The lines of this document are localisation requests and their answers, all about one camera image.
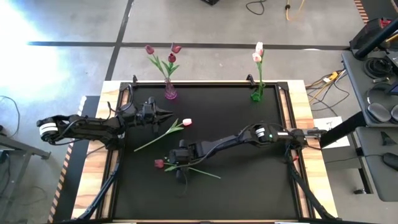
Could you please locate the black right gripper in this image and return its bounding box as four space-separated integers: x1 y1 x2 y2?
169 139 203 184

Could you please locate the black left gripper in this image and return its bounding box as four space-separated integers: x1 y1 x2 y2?
135 96 174 133

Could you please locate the purple glass vase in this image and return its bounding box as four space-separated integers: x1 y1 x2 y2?
164 77 178 100

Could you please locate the green glass vase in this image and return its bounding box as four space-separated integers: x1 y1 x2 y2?
250 81 267 103

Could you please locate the black table mat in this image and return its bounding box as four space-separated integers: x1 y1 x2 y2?
113 84 299 220

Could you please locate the black striped-edge floor mat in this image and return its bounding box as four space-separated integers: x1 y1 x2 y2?
48 95 102 223

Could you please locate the grey metal stand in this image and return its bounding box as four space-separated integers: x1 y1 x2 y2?
0 124 52 223

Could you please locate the white paper sheet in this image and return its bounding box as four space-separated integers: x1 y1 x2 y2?
313 116 351 150

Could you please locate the black desk support beam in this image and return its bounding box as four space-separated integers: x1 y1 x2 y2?
319 111 367 149

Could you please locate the dark grey desk top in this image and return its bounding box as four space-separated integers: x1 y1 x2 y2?
355 126 398 202

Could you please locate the black over-ear headphones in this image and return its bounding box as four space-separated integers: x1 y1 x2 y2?
366 83 398 124

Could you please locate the black computer mouse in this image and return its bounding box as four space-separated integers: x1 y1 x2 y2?
382 152 398 172

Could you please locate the orange black striped strip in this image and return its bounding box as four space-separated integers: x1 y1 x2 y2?
354 0 370 24

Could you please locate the black pole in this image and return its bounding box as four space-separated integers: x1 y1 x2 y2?
349 17 398 60

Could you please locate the black metal table frame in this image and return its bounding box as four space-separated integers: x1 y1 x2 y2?
96 80 312 222

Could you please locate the black looped floor cable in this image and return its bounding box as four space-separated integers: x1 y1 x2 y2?
245 0 268 16

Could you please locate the thin dark cable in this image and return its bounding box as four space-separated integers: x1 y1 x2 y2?
0 95 21 139

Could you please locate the yellow floor cable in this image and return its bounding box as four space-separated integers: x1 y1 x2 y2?
284 0 305 22

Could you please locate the yellow extension cable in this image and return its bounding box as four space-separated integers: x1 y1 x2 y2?
306 70 348 103

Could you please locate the thin black floor cable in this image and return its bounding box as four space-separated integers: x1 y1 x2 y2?
306 73 351 113

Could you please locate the coiled black cable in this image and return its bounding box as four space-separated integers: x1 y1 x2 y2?
363 57 393 80

